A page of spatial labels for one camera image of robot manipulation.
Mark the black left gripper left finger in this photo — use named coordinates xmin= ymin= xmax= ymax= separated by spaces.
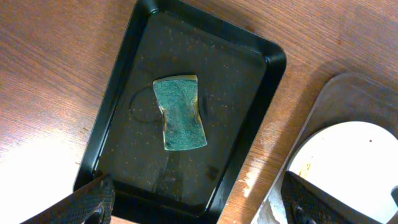
xmin=22 ymin=175 xmax=115 ymax=224

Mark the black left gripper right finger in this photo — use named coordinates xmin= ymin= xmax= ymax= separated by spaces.
xmin=280 ymin=171 xmax=377 ymax=223

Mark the white plate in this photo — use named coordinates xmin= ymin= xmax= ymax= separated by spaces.
xmin=287 ymin=121 xmax=397 ymax=223

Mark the green yellow sponge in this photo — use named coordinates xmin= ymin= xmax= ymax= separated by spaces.
xmin=153 ymin=75 xmax=207 ymax=151

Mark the brown serving tray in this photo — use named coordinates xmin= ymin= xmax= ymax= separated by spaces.
xmin=253 ymin=73 xmax=397 ymax=223

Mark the black rectangular tray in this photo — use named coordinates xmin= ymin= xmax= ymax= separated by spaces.
xmin=74 ymin=1 xmax=287 ymax=223

